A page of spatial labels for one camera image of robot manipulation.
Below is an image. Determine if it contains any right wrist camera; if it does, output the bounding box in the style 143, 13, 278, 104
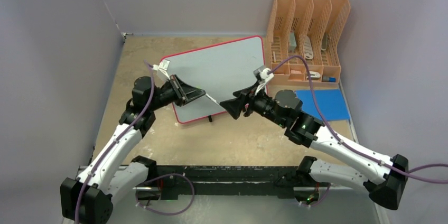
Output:
254, 66, 274, 95

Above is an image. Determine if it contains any green capped marker pen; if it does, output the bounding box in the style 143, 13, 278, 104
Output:
205, 94, 220, 106

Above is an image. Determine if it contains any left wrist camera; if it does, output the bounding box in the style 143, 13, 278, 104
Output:
153, 59, 170, 82

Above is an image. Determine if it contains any white clip in tray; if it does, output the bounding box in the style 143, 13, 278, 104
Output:
306, 71, 321, 80

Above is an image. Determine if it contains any blue notebook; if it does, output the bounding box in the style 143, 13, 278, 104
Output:
295, 89, 350, 121

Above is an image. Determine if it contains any red-framed whiteboard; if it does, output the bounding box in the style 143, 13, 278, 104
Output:
161, 35, 265, 124

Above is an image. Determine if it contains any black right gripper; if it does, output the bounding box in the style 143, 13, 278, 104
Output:
220, 81, 288, 127

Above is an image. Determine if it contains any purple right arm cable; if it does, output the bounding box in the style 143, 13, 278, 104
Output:
267, 55, 448, 184

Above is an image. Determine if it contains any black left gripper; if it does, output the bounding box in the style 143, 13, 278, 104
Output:
148, 74, 204, 111

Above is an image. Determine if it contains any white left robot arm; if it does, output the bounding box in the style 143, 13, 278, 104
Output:
60, 74, 206, 223

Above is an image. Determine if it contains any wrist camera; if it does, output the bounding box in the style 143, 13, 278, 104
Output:
254, 66, 274, 95
153, 59, 170, 82

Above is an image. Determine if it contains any orange plastic desk organizer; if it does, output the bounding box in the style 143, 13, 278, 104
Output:
265, 0, 351, 88

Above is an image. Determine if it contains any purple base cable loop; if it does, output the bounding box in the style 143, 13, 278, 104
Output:
134, 173, 195, 217

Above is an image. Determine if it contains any green staples box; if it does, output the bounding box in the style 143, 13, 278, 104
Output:
287, 32, 297, 53

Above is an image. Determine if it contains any white oval tape dispenser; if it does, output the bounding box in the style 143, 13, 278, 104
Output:
303, 35, 314, 60

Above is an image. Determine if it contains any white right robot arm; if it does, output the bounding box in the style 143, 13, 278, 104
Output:
220, 86, 408, 210

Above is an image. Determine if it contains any small blue grey cylinder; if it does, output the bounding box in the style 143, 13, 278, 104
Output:
322, 76, 337, 82

